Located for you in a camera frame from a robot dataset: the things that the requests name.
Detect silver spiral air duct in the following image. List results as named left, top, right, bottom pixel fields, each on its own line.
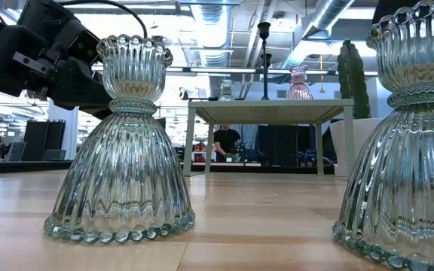
left=190, top=3, right=237, bottom=99
left=279, top=0, right=356, bottom=71

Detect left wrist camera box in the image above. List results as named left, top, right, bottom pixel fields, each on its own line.
left=19, top=0, right=103, bottom=65

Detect person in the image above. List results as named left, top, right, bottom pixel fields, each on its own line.
left=212, top=126, right=243, bottom=163

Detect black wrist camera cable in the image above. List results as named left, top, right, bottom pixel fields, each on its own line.
left=57, top=0, right=149, bottom=39

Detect green cactus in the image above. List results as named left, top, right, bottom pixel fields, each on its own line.
left=336, top=39, right=371, bottom=120

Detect pink ribbed glass candle holder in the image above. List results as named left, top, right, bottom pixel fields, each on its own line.
left=286, top=64, right=315, bottom=101

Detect short black metal candlestick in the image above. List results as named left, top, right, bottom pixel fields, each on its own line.
left=260, top=53, right=274, bottom=72

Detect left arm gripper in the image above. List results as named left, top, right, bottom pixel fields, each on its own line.
left=0, top=23, right=113, bottom=120

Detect beige shelf table with rattan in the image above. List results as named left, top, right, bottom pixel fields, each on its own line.
left=182, top=98, right=356, bottom=177

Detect yellow hanging pendant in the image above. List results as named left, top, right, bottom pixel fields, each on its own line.
left=319, top=55, right=326, bottom=94

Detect clear ribbed glass candle holder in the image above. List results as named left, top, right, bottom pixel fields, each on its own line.
left=218, top=78, right=236, bottom=102
left=43, top=33, right=196, bottom=245
left=332, top=0, right=434, bottom=271

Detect black cabinets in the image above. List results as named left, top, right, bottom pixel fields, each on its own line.
left=21, top=120, right=67, bottom=162

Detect white planter pot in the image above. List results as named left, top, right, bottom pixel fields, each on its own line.
left=329, top=117, right=384, bottom=178

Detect tall black metal candlestick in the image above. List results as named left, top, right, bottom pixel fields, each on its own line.
left=257, top=21, right=272, bottom=101

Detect grey chair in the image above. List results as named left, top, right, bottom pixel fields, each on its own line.
left=5, top=142, right=28, bottom=163

